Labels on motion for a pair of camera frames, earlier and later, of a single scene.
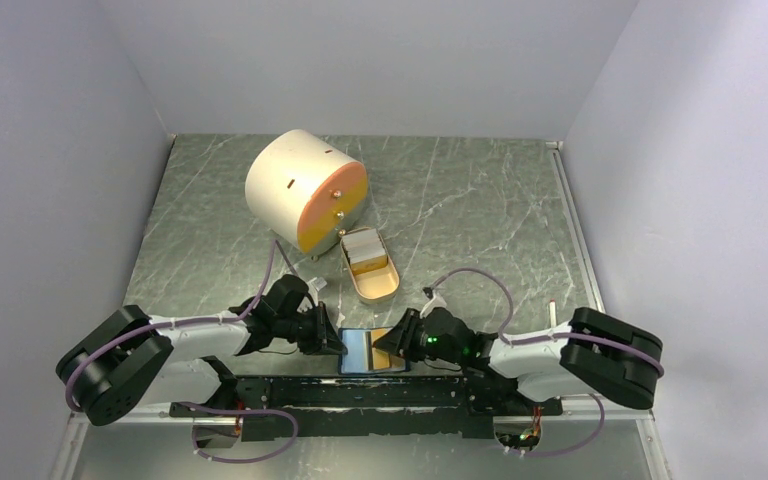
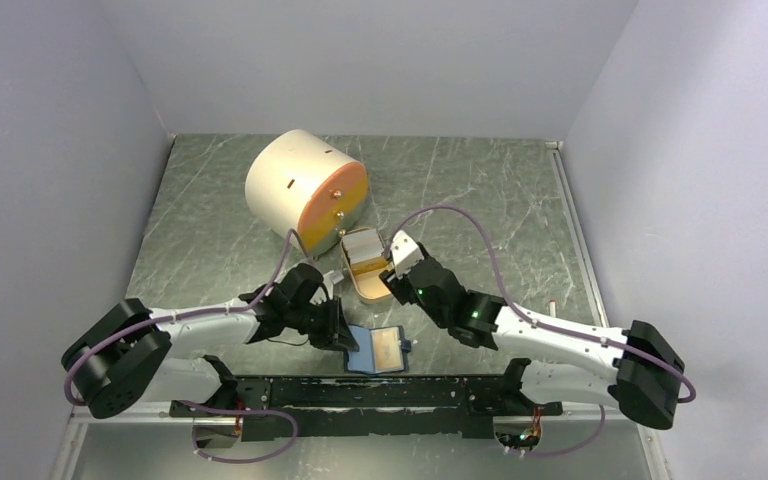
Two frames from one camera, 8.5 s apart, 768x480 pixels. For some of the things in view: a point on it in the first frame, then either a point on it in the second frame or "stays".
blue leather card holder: x=363 y=357 stays
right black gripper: x=401 y=337 to x=398 y=286
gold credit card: x=381 y=359 stays
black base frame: x=365 y=408 stays
